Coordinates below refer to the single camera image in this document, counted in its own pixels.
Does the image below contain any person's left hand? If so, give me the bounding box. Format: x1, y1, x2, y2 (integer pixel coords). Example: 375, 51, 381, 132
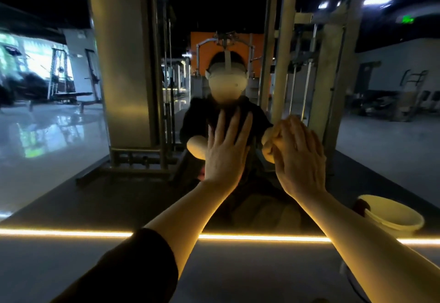
203, 108, 254, 193

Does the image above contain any person's right hand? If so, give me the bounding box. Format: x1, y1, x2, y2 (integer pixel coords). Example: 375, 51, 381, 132
271, 114, 329, 204

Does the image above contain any large wall mirror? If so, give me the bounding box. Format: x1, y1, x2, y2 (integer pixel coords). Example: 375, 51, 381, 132
0, 0, 440, 303

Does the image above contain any person's left forearm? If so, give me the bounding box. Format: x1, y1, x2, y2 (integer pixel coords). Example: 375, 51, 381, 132
143, 179, 239, 281

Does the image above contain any person's right forearm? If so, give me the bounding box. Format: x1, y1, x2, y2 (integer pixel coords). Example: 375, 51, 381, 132
297, 191, 440, 303

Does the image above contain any white plastic basin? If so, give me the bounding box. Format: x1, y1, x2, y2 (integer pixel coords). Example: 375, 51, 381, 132
353, 194, 426, 240

